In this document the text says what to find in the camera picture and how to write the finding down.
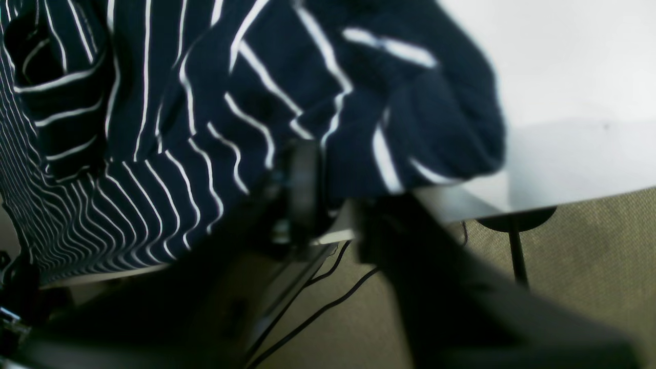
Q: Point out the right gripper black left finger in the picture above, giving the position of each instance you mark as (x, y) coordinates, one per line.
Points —
(200, 311)

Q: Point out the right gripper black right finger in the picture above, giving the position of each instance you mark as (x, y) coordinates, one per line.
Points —
(458, 311)

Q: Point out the navy white striped t-shirt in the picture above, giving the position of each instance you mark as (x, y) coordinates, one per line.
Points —
(130, 129)

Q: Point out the aluminium frame leg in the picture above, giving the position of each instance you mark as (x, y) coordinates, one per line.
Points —
(287, 282)

